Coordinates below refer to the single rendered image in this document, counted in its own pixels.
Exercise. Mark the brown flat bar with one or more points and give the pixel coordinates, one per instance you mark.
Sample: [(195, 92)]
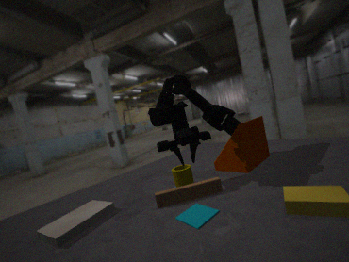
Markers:
[(189, 192)]

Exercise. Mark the olive yellow flat block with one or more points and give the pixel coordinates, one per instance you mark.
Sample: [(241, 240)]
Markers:
[(332, 201)]

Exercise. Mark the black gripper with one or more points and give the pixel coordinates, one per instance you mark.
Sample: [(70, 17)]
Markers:
[(172, 145)]

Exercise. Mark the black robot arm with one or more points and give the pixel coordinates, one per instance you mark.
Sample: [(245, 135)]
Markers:
[(165, 112)]

